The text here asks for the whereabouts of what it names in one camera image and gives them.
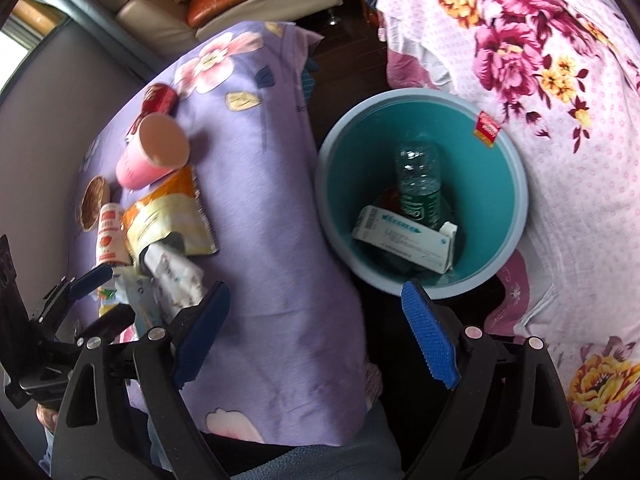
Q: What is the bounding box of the purple floral cloth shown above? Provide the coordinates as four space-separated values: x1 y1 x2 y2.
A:
75 20 381 448

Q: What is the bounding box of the white tissue packet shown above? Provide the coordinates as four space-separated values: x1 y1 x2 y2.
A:
114 272 166 333

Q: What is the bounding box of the clear plastic bottle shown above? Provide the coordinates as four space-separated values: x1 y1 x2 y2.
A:
395 134 443 233

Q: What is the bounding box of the pink floral bed sheet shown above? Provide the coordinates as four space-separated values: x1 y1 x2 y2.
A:
335 0 640 476

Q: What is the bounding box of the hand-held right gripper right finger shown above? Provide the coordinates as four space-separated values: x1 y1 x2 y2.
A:
401 280 581 480

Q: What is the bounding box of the pink paper cup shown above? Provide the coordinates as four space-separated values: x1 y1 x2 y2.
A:
115 112 191 191

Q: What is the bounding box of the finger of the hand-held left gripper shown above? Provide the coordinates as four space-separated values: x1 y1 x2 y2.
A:
30 263 115 326
75 305 137 348

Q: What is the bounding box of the brown wooden bowl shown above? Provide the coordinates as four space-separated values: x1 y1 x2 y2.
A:
80 176 112 232

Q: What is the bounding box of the blue plastic bin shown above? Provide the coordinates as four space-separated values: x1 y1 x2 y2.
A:
314 87 529 301

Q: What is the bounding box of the small white red bottle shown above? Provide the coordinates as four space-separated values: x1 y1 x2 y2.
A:
95 202 132 267

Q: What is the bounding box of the orange yellow snack pouch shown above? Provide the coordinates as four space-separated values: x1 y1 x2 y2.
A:
121 165 219 263

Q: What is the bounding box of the silver pink foil packet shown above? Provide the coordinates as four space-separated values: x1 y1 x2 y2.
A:
141 240 211 321

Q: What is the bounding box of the white cardboard box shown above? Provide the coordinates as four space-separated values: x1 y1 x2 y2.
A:
351 205 458 275

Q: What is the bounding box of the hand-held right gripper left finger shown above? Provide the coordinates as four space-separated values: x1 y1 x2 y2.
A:
50 280 232 480

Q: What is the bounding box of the beige sofa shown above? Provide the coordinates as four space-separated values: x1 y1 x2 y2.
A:
95 0 343 58

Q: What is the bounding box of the red drink can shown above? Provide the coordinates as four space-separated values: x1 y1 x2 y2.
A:
125 82 180 148

